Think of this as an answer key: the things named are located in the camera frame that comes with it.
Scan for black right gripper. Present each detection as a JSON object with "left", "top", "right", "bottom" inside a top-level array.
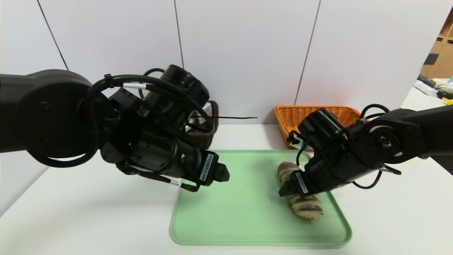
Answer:
[{"left": 278, "top": 151, "right": 345, "bottom": 198}]

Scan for twisted purple swirl bread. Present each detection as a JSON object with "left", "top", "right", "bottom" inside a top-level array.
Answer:
[{"left": 277, "top": 161, "right": 323, "bottom": 222}]

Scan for orange wicker basket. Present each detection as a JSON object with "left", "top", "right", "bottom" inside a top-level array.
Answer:
[{"left": 274, "top": 105, "right": 370, "bottom": 153}]

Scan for dark brown wicker basket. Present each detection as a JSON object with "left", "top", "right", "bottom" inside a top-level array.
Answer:
[{"left": 186, "top": 101, "right": 219, "bottom": 149}]

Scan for light green plastic tray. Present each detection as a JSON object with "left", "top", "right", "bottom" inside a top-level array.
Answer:
[{"left": 169, "top": 149, "right": 352, "bottom": 246}]

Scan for white side table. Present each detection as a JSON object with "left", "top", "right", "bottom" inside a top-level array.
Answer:
[{"left": 400, "top": 81, "right": 453, "bottom": 110}]

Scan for black keyboard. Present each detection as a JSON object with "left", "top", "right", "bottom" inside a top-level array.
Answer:
[{"left": 418, "top": 75, "right": 439, "bottom": 89}]

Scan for wooden cabinet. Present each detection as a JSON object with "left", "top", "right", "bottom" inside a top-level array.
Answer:
[{"left": 421, "top": 7, "right": 453, "bottom": 78}]

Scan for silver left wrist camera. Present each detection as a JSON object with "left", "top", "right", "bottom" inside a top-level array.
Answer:
[{"left": 193, "top": 103, "right": 213, "bottom": 124}]

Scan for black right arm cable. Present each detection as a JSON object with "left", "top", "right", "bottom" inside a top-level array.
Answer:
[{"left": 288, "top": 104, "right": 402, "bottom": 190}]

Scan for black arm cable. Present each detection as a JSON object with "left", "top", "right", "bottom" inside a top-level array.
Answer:
[
  {"left": 85, "top": 67, "right": 214, "bottom": 193},
  {"left": 288, "top": 104, "right": 402, "bottom": 190}
]

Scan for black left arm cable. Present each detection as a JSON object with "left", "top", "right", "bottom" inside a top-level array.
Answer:
[{"left": 85, "top": 67, "right": 214, "bottom": 193}]

